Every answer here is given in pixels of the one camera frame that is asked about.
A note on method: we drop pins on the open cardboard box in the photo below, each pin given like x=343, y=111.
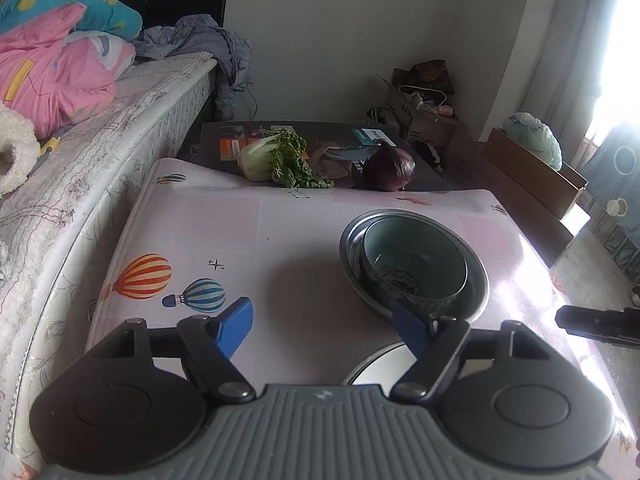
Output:
x=425, y=127

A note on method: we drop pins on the white quilted mattress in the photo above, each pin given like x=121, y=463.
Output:
x=125, y=125

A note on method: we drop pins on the brown wooden side table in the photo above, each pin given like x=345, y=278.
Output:
x=545, y=225

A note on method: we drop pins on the bok choy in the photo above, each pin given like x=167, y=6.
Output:
x=260, y=157

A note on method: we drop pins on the pink balloon print tablecloth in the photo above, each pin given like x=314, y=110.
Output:
x=250, y=240

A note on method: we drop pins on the long brown open box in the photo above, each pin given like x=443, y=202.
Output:
x=525, y=175

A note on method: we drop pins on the pink and blue blanket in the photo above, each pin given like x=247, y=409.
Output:
x=50, y=70

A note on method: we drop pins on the dark printed flat box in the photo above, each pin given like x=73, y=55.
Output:
x=325, y=132

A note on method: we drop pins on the blue patterned curtain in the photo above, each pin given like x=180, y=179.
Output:
x=615, y=185

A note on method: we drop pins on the grey crumpled clothing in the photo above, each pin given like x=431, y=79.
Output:
x=210, y=45

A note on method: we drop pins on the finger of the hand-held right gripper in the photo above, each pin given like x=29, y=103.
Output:
x=590, y=322

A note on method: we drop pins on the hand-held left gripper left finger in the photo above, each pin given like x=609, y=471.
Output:
x=235, y=322

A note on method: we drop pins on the white ceramic plate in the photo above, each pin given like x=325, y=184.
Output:
x=380, y=367

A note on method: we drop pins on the white fluffy garment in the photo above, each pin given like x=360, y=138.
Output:
x=15, y=160

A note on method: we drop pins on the grey curtain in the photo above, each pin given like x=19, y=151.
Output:
x=550, y=35

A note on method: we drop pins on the pale green plastic bag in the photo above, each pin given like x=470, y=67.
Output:
x=532, y=135

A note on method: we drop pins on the brown crumpled bag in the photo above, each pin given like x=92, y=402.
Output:
x=432, y=72

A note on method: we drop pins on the teal ceramic bowl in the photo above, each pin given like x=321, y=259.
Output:
x=410, y=255

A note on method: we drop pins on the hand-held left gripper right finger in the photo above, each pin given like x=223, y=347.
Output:
x=410, y=325

